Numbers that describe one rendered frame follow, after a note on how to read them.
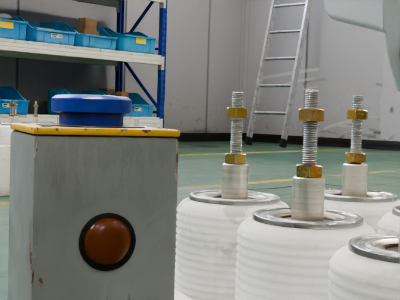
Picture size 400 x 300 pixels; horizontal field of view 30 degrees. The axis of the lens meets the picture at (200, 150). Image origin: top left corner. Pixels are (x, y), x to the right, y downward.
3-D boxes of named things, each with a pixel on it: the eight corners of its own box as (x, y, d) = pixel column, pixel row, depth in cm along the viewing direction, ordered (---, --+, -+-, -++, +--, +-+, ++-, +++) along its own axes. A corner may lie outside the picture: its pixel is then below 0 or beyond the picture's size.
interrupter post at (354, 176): (349, 198, 68) (350, 162, 68) (372, 200, 67) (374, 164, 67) (334, 200, 67) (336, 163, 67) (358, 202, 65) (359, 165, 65)
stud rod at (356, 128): (349, 179, 67) (353, 95, 67) (361, 180, 67) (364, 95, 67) (348, 180, 66) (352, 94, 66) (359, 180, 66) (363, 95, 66)
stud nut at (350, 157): (347, 161, 68) (347, 151, 68) (366, 162, 67) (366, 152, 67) (344, 162, 66) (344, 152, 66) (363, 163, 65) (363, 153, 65)
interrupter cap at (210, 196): (194, 196, 66) (195, 188, 66) (280, 199, 66) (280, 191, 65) (183, 206, 59) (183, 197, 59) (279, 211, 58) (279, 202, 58)
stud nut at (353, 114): (349, 119, 68) (349, 109, 68) (368, 119, 67) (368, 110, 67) (346, 119, 66) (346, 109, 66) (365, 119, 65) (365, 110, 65)
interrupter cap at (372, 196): (341, 193, 72) (341, 186, 72) (413, 202, 67) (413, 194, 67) (294, 199, 67) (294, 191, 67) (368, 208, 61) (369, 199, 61)
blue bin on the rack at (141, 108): (84, 115, 648) (84, 90, 647) (116, 115, 677) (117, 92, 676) (122, 116, 615) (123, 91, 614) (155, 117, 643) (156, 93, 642)
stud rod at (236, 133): (229, 181, 63) (232, 91, 62) (241, 182, 63) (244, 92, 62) (228, 183, 62) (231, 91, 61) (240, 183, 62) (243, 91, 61)
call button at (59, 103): (141, 138, 36) (142, 96, 36) (59, 137, 35) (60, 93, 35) (118, 134, 40) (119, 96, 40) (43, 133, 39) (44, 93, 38)
